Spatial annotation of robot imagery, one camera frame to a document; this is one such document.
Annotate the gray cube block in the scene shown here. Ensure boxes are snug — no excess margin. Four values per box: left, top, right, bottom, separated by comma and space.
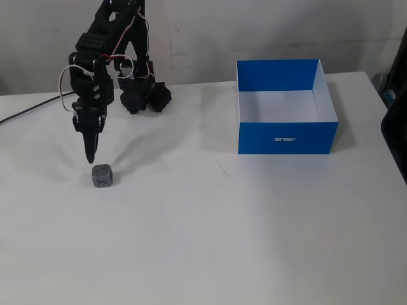
91, 163, 114, 189

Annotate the black power cable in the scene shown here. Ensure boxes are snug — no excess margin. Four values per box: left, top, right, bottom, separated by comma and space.
0, 91, 76, 125

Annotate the black plastic case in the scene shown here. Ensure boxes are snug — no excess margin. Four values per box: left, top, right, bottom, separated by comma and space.
379, 27, 407, 187

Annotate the red and white servo wire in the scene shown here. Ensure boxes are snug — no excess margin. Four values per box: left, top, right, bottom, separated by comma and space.
100, 9, 151, 80

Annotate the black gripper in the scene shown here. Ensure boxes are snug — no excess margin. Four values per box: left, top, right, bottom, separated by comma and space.
71, 97, 107, 165

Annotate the gray plastic object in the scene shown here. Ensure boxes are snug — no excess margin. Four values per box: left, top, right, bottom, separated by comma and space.
369, 72, 397, 109

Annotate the blue and white cardboard box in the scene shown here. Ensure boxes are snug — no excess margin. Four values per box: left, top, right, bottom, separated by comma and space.
235, 58, 340, 155

